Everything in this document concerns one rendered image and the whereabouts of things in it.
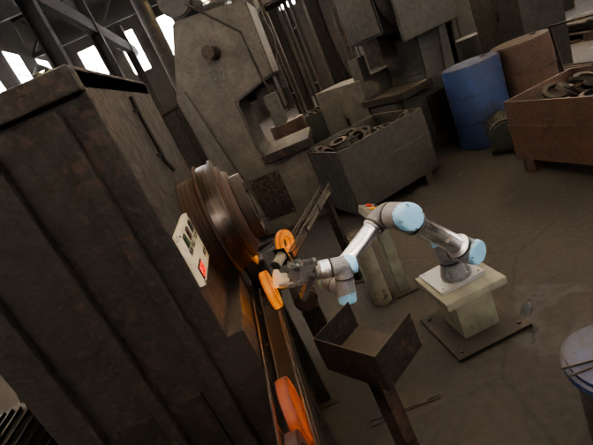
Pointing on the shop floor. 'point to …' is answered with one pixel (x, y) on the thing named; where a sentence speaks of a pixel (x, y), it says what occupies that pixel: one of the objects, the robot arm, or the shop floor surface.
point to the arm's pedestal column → (475, 326)
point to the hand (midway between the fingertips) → (269, 285)
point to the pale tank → (295, 48)
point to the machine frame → (116, 279)
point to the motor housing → (312, 314)
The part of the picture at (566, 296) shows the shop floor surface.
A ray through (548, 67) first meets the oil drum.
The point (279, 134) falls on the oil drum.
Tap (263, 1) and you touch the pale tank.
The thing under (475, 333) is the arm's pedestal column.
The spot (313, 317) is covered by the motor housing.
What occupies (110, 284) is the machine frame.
